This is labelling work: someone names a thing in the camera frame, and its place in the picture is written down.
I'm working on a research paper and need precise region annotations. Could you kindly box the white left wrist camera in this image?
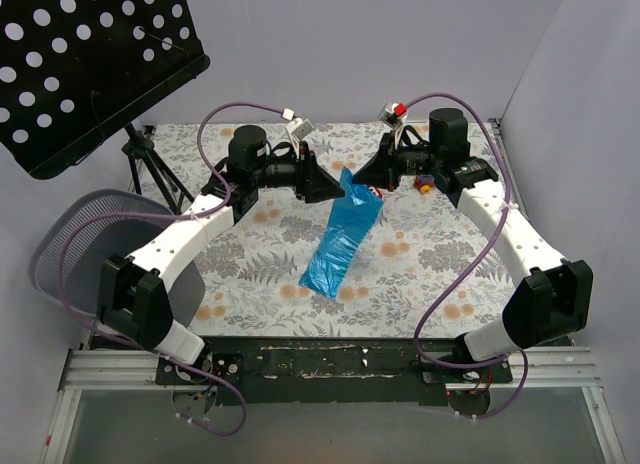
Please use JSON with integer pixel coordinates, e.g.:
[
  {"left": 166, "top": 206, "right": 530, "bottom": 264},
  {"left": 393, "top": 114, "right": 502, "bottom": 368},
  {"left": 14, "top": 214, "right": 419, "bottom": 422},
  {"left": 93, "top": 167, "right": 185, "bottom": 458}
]
[{"left": 285, "top": 117, "right": 314, "bottom": 156}]

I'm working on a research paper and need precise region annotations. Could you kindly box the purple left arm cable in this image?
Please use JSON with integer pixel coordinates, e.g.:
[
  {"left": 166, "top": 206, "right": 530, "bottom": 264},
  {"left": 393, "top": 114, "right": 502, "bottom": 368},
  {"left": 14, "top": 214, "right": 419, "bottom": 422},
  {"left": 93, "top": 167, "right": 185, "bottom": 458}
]
[{"left": 57, "top": 101, "right": 301, "bottom": 437}]

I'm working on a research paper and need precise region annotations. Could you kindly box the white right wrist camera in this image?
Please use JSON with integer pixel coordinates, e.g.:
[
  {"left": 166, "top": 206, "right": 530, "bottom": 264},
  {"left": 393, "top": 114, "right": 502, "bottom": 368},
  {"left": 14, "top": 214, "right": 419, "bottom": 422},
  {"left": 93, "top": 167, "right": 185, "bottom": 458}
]
[{"left": 378, "top": 102, "right": 407, "bottom": 147}]

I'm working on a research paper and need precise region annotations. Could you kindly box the blue plastic trash bag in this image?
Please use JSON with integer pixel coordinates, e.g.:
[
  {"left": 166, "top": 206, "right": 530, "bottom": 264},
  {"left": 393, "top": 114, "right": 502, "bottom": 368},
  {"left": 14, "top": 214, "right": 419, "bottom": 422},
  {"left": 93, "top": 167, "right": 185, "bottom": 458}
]
[{"left": 298, "top": 168, "right": 383, "bottom": 299}]

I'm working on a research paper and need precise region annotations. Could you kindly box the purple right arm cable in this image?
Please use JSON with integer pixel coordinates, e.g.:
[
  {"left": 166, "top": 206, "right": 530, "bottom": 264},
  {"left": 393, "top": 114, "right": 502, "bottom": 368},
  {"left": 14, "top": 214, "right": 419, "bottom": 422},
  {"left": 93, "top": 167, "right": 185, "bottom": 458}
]
[{"left": 399, "top": 92, "right": 529, "bottom": 421}]

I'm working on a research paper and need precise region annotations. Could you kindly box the colourful toy brick car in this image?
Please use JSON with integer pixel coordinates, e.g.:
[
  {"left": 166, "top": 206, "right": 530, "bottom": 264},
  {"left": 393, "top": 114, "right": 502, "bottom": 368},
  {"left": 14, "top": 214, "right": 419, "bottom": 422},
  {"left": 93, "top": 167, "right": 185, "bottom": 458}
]
[{"left": 413, "top": 175, "right": 435, "bottom": 194}]

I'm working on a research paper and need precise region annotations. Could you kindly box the grey mesh trash bin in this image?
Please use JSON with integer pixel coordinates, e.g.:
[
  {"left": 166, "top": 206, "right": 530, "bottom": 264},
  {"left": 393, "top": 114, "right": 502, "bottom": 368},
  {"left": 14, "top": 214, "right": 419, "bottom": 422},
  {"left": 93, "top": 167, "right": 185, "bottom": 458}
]
[{"left": 28, "top": 189, "right": 206, "bottom": 335}]

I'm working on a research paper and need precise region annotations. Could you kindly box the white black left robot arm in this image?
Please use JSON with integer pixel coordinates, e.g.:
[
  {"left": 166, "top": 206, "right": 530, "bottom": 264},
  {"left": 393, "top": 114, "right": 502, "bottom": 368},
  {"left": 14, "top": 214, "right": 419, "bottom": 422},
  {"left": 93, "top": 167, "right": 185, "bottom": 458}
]
[{"left": 98, "top": 118, "right": 344, "bottom": 384}]

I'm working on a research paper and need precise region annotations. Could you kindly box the red white toy brick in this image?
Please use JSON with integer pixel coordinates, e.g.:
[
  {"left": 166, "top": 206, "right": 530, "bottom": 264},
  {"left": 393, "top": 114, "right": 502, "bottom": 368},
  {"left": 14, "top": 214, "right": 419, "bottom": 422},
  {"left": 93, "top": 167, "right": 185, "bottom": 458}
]
[{"left": 369, "top": 186, "right": 383, "bottom": 199}]

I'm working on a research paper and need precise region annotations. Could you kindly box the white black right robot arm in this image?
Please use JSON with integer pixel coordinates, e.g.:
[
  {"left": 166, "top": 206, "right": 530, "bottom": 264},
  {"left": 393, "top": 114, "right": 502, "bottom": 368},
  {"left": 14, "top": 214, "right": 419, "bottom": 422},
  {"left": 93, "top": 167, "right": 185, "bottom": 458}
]
[{"left": 353, "top": 103, "right": 593, "bottom": 382}]

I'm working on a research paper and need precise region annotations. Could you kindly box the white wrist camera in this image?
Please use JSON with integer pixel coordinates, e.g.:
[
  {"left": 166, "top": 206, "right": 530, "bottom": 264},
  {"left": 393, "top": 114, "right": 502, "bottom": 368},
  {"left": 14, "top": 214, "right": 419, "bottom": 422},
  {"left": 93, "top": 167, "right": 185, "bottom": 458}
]
[
  {"left": 285, "top": 117, "right": 314, "bottom": 156},
  {"left": 378, "top": 102, "right": 407, "bottom": 147}
]

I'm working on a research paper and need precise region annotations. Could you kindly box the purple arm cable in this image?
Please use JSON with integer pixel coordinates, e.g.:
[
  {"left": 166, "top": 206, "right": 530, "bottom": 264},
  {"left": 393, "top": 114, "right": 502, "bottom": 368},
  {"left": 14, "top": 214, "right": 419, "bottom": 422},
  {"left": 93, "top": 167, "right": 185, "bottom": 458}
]
[
  {"left": 399, "top": 92, "right": 529, "bottom": 421},
  {"left": 57, "top": 101, "right": 301, "bottom": 437}
]

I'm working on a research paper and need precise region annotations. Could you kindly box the black perforated music stand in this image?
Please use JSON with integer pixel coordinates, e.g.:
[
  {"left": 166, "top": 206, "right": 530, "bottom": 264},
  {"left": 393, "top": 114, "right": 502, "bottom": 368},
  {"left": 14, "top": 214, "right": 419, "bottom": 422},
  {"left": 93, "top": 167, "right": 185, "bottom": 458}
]
[{"left": 1, "top": 0, "right": 210, "bottom": 211}]

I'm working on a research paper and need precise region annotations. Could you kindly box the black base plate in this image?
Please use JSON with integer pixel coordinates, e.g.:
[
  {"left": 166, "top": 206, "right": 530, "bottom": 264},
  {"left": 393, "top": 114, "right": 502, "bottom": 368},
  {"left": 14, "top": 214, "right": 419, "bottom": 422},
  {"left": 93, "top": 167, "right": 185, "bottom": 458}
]
[{"left": 151, "top": 337, "right": 514, "bottom": 414}]

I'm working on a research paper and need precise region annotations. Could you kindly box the aluminium frame rail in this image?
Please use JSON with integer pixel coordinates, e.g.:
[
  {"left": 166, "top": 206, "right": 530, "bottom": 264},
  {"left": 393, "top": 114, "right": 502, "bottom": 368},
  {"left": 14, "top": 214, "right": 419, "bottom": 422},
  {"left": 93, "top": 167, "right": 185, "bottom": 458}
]
[{"left": 41, "top": 350, "right": 215, "bottom": 463}]

